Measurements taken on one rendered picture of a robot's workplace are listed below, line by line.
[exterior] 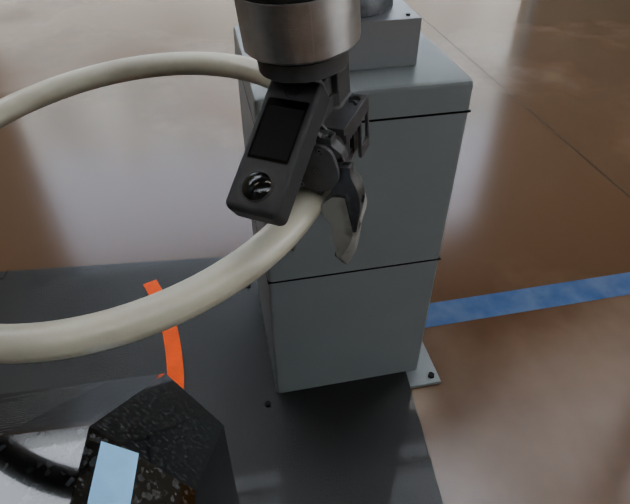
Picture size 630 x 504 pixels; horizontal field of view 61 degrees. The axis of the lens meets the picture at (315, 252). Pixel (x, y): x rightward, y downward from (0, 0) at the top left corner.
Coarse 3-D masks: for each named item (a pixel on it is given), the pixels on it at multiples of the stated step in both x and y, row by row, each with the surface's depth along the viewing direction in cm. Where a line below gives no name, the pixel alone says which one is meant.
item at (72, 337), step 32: (96, 64) 72; (128, 64) 72; (160, 64) 71; (192, 64) 71; (224, 64) 69; (256, 64) 67; (32, 96) 69; (64, 96) 71; (288, 224) 45; (256, 256) 43; (192, 288) 41; (224, 288) 41; (64, 320) 40; (96, 320) 39; (128, 320) 39; (160, 320) 40; (0, 352) 39; (32, 352) 39; (64, 352) 39; (96, 352) 40
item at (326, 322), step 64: (448, 64) 101; (384, 128) 98; (448, 128) 100; (384, 192) 107; (448, 192) 110; (320, 256) 114; (384, 256) 118; (320, 320) 128; (384, 320) 133; (320, 384) 144
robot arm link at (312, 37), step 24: (240, 0) 36; (336, 0) 35; (240, 24) 38; (264, 24) 36; (288, 24) 35; (312, 24) 35; (336, 24) 36; (360, 24) 39; (264, 48) 37; (288, 48) 36; (312, 48) 36; (336, 48) 37
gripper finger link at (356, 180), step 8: (344, 168) 44; (352, 168) 44; (344, 176) 44; (352, 176) 44; (360, 176) 46; (336, 184) 45; (344, 184) 45; (352, 184) 45; (360, 184) 45; (336, 192) 46; (344, 192) 46; (352, 192) 45; (360, 192) 46; (352, 200) 46; (360, 200) 46; (352, 208) 46; (360, 208) 46; (352, 216) 47; (360, 216) 48; (352, 224) 48; (360, 224) 49
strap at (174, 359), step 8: (152, 288) 173; (160, 288) 173; (176, 328) 160; (168, 336) 158; (176, 336) 158; (168, 344) 155; (176, 344) 155; (168, 352) 153; (176, 352) 153; (168, 360) 151; (176, 360) 151; (168, 368) 149; (176, 368) 149; (176, 376) 147
